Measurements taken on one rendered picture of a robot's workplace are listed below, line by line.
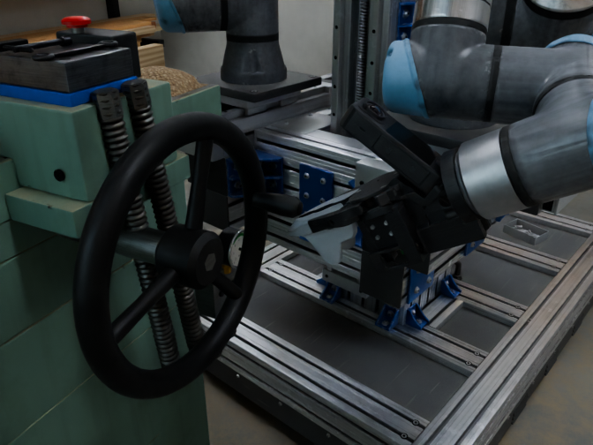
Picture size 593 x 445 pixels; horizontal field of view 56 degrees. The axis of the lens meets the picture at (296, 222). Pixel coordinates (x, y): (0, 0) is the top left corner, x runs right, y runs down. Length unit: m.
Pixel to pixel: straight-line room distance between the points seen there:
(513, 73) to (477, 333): 1.03
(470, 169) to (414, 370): 0.91
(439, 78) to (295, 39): 3.59
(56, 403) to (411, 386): 0.80
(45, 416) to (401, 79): 0.56
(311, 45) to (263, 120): 2.85
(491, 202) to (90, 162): 0.37
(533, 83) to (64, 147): 0.44
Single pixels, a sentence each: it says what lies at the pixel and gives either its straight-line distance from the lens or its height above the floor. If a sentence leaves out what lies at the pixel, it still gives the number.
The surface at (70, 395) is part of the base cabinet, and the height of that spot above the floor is 0.59.
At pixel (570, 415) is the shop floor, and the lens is 1.69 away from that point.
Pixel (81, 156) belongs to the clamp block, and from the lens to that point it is 0.56.
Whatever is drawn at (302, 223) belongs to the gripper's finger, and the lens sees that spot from 0.60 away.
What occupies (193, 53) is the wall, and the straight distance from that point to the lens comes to 4.62.
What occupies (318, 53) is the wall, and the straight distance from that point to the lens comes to 4.08.
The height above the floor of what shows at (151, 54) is 0.93.
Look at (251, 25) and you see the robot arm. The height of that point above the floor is 0.94.
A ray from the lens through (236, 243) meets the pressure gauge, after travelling 0.88.
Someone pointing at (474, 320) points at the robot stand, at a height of 0.21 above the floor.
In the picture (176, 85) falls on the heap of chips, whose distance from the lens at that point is 0.84.
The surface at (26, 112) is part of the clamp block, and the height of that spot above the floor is 0.95.
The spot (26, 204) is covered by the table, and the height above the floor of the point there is 0.86.
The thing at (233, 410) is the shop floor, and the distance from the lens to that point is 1.55.
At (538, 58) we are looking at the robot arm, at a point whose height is 1.00.
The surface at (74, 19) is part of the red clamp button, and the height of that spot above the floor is 1.02.
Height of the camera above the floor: 1.09
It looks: 27 degrees down
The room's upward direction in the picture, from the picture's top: straight up
